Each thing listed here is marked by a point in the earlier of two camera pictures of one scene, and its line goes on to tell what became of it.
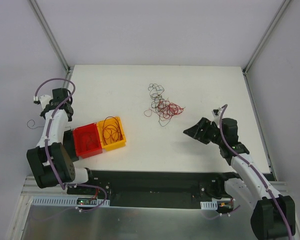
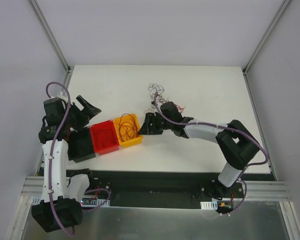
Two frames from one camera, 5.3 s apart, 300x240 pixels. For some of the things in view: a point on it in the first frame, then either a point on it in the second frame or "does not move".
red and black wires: (165, 109) does not move
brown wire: (87, 145) -> (105, 138)
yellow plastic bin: (111, 133) -> (127, 129)
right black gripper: (207, 131) -> (157, 122)
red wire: (111, 130) -> (128, 129)
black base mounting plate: (154, 189) does not move
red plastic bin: (87, 140) -> (104, 137)
